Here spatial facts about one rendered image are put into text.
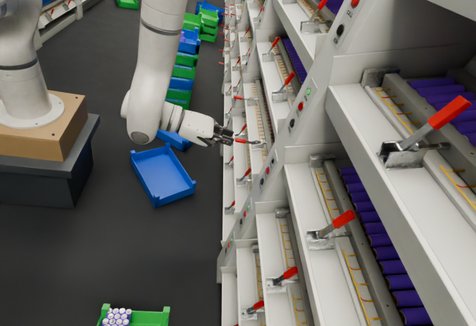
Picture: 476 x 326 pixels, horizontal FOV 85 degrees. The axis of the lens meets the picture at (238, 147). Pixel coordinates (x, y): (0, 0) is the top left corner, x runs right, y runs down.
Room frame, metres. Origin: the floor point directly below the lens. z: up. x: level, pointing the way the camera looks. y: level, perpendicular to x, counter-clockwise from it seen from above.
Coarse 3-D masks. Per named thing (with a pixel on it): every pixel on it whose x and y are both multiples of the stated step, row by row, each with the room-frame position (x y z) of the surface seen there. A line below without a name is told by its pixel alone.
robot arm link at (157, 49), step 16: (144, 32) 0.53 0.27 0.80; (160, 32) 0.53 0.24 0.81; (176, 32) 0.55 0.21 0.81; (144, 48) 0.53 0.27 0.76; (160, 48) 0.53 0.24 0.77; (176, 48) 0.57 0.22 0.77; (144, 64) 0.53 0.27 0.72; (160, 64) 0.54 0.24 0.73; (144, 80) 0.52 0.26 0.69; (160, 80) 0.53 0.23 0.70; (144, 96) 0.49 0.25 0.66; (160, 96) 0.51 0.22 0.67; (128, 112) 0.47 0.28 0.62; (144, 112) 0.48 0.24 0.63; (160, 112) 0.50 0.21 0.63; (128, 128) 0.47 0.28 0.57; (144, 128) 0.47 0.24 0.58; (144, 144) 0.48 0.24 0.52
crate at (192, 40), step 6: (186, 30) 1.56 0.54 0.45; (192, 30) 1.58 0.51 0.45; (186, 36) 1.56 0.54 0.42; (192, 36) 1.57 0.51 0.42; (180, 42) 1.36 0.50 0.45; (186, 42) 1.51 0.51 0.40; (192, 42) 1.54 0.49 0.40; (198, 42) 1.40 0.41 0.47; (180, 48) 1.37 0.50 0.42; (186, 48) 1.38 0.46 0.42; (192, 48) 1.39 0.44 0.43; (198, 48) 1.41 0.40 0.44
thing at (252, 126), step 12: (252, 72) 1.10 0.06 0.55; (252, 84) 1.09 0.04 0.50; (252, 96) 0.99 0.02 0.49; (252, 108) 0.90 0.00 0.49; (252, 120) 0.82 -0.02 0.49; (252, 132) 0.76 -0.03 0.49; (252, 156) 0.63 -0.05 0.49; (264, 156) 0.64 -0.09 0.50; (252, 168) 0.58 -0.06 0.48; (252, 180) 0.54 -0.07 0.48
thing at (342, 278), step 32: (288, 160) 0.42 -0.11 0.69; (320, 160) 0.42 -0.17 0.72; (288, 192) 0.37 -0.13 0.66; (320, 192) 0.35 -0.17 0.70; (352, 192) 0.36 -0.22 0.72; (320, 224) 0.29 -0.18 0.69; (352, 224) 0.28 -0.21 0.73; (320, 256) 0.24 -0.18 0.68; (352, 256) 0.24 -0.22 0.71; (384, 256) 0.24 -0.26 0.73; (320, 288) 0.19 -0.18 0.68; (352, 288) 0.19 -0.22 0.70; (384, 288) 0.19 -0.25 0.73; (320, 320) 0.15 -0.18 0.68; (352, 320) 0.16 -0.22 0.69; (384, 320) 0.16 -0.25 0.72; (416, 320) 0.16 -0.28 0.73
